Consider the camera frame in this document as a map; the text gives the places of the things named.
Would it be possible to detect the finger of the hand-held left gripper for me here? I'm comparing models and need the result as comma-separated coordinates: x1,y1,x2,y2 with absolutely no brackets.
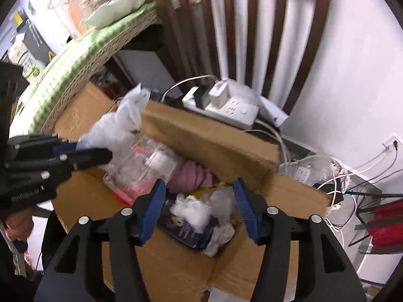
5,149,113,183
8,135,81,156

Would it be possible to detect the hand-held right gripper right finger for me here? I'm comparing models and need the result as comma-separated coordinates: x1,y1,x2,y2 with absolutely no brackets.
233,178,367,302

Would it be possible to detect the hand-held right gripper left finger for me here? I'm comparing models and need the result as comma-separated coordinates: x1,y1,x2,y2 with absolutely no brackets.
34,179,166,302

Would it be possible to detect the white tissue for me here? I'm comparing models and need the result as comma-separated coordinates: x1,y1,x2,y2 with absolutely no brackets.
170,193,211,233
201,185,240,224
201,220,235,257

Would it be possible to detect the red white wrapper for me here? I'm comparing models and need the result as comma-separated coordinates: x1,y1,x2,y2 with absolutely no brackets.
112,189,139,205

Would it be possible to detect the blue carton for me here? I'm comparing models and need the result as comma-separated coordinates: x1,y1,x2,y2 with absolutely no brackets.
157,195,215,249

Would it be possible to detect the white plastic bag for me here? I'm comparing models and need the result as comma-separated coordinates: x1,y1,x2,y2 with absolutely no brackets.
77,83,152,167

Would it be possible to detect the clear plastic container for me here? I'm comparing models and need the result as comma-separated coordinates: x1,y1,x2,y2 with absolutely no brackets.
102,134,183,203

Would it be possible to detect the yellow snack packet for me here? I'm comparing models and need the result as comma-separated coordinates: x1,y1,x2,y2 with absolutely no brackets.
189,187,215,199

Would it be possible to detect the pink cloth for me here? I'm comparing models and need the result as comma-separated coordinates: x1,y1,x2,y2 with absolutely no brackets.
170,160,215,192

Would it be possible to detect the cardboard box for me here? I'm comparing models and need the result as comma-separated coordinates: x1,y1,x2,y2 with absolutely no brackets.
50,82,332,302

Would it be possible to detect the person's left hand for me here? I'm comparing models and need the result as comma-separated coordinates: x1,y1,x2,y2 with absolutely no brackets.
4,212,34,242

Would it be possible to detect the power strip in plastic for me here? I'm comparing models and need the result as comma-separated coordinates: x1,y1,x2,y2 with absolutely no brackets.
279,156,350,189

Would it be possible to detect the green checked tablecloth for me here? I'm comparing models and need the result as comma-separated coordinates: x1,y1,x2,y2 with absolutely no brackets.
9,2,159,136

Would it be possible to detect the white milk carton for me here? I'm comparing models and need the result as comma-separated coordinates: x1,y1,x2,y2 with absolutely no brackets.
8,34,46,82

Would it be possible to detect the white power strip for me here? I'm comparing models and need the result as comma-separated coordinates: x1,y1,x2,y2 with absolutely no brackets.
182,80,260,130

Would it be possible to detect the white adapter brick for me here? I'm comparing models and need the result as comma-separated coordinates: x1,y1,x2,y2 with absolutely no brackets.
259,96,289,127

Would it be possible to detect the glass shelf rack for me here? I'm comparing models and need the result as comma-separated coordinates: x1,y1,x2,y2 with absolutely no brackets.
345,176,403,255

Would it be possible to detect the white charger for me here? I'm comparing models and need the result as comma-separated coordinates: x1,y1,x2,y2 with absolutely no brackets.
208,81,230,106

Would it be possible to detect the black plug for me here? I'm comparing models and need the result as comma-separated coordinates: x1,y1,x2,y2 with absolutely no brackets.
193,86,210,108

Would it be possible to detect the clear water jug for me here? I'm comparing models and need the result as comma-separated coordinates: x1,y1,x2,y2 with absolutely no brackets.
47,0,92,40

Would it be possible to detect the red fabric item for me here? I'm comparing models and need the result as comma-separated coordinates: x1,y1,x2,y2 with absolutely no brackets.
367,201,403,247

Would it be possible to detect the scalloped green white bowl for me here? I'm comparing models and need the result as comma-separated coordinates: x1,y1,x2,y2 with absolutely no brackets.
80,0,150,29

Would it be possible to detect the dark wooden chair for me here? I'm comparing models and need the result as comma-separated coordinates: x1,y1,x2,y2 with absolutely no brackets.
146,0,333,115

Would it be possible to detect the white cable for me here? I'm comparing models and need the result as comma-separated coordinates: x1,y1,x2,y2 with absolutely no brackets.
253,118,292,170
159,75,218,103

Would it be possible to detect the wall socket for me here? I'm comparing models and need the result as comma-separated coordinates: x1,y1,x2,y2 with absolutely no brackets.
382,134,403,152

